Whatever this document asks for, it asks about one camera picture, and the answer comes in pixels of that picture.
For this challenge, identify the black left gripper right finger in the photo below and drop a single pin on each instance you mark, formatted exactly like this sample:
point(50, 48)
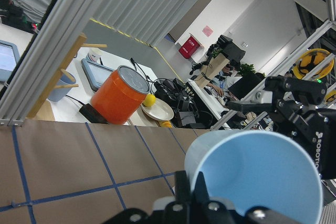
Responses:
point(200, 193)

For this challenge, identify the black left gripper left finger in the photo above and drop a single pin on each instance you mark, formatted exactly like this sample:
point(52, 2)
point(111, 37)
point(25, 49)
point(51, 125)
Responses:
point(182, 187)

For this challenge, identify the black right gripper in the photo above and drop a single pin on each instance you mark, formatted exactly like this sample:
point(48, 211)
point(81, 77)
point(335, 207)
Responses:
point(294, 113)

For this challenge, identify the light blue plastic cup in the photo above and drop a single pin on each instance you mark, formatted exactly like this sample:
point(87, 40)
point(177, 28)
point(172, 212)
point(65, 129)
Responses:
point(257, 168)

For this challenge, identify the white paper cup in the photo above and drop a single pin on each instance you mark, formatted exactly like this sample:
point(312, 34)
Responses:
point(94, 54)

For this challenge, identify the orange yellow toy stack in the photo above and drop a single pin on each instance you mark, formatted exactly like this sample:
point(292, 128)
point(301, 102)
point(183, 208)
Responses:
point(165, 124)

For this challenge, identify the yellow hard hat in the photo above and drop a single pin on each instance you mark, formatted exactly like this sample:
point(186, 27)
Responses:
point(309, 60)

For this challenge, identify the red box on floor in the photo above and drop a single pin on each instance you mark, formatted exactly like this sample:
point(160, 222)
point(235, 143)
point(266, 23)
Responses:
point(190, 46)

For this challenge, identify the beige round plate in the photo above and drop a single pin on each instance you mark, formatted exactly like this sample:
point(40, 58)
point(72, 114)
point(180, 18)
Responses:
point(159, 111)

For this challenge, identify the yellow lemon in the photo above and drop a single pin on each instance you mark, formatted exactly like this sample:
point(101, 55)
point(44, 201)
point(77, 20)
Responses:
point(149, 100)

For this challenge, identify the orange bucket with lid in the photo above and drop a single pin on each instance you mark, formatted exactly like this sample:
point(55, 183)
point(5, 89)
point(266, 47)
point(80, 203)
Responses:
point(120, 95)

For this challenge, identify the black power adapter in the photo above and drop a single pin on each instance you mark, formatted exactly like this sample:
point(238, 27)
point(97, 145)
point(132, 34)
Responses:
point(92, 115)

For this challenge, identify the small blue mug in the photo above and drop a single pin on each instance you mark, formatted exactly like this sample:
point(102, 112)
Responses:
point(62, 87)

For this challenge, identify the wooden mug tree stand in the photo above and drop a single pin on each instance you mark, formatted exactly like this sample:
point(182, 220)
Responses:
point(42, 109)

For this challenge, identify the blue teach pendant tablet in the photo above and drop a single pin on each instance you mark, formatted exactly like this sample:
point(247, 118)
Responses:
point(8, 59)

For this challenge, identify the aluminium frame post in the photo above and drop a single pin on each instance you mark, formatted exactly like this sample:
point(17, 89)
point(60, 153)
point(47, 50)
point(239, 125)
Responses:
point(43, 57)

